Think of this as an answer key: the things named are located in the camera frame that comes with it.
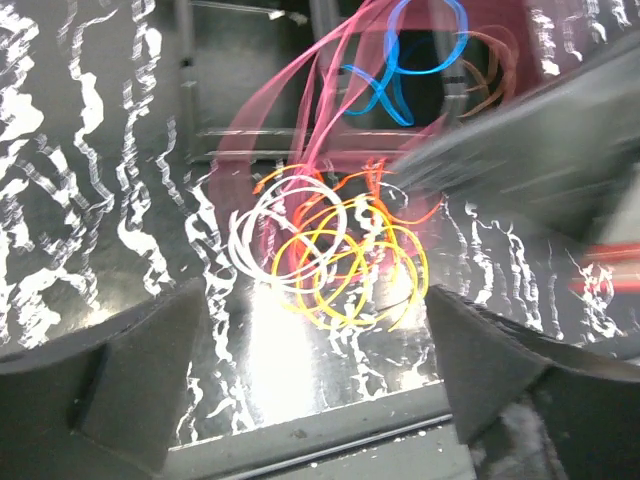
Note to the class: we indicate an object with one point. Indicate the black three-compartment tray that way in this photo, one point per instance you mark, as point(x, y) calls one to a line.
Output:
point(344, 80)

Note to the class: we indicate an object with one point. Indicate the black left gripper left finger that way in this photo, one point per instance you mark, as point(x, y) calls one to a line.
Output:
point(101, 402)

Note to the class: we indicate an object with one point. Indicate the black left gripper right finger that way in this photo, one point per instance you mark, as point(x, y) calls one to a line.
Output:
point(532, 407)

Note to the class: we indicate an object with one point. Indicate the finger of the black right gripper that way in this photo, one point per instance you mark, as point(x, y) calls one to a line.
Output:
point(564, 155)

